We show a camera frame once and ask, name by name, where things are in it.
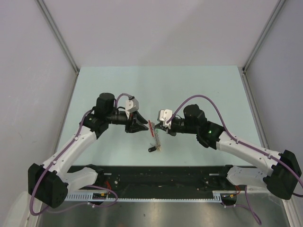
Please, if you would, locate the white slotted cable duct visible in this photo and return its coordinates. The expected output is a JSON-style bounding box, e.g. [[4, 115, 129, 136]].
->
[[64, 191, 236, 203]]

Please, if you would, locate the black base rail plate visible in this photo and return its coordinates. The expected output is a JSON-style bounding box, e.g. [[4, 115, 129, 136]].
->
[[66, 165, 237, 199]]

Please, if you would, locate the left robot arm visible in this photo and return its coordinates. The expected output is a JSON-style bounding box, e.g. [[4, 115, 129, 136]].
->
[[28, 93, 149, 209]]

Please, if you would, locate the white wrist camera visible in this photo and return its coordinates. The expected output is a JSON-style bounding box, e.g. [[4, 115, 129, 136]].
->
[[125, 96, 139, 119], [158, 109, 173, 125]]

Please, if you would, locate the left aluminium frame post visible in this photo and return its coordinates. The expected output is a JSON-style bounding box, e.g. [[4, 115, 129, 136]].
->
[[35, 0, 80, 73]]

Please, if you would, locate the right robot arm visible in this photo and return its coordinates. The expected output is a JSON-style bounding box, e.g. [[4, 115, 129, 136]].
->
[[155, 105, 302, 200]]

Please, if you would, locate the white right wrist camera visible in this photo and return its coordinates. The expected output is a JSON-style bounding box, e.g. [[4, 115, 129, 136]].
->
[[158, 109, 173, 125]]

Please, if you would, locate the aluminium frame post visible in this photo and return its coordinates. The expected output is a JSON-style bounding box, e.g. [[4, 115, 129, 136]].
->
[[242, 0, 287, 71], [35, 0, 80, 73]]

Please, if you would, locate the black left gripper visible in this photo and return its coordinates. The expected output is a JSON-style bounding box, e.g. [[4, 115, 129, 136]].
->
[[106, 110, 148, 133]]

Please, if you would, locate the right aluminium frame post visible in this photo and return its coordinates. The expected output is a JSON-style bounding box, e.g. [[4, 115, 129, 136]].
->
[[242, 0, 287, 71]]

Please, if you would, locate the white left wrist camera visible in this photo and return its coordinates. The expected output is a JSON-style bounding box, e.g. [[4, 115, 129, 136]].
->
[[125, 96, 139, 119]]

